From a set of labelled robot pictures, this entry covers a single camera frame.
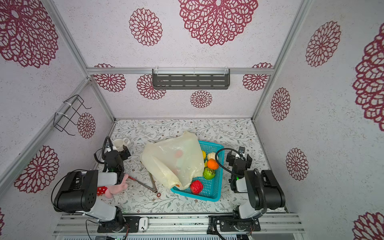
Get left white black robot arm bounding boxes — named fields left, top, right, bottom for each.
left=51, top=136, right=129, bottom=233

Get grey wall shelf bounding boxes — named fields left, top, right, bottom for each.
left=152, top=69, right=231, bottom=90

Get green apple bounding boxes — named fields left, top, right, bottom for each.
left=203, top=167, right=216, bottom=180

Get orange tangerine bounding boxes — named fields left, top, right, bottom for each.
left=207, top=159, right=220, bottom=171

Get white ceramic mug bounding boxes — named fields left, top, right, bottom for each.
left=112, top=138, right=130, bottom=152

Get cream printed plastic bag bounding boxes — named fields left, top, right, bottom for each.
left=140, top=131, right=205, bottom=190

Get red apple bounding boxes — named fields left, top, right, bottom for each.
left=190, top=180, right=204, bottom=195

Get teal plastic basket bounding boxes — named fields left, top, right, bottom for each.
left=171, top=141, right=224, bottom=202

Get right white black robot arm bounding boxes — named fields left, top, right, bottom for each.
left=207, top=147, right=286, bottom=240

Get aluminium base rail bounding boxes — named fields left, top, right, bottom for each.
left=52, top=213, right=305, bottom=237

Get black wire wall rack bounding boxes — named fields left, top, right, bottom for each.
left=53, top=94, right=91, bottom=136

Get metal tongs red tips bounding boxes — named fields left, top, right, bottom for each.
left=128, top=170, right=162, bottom=198

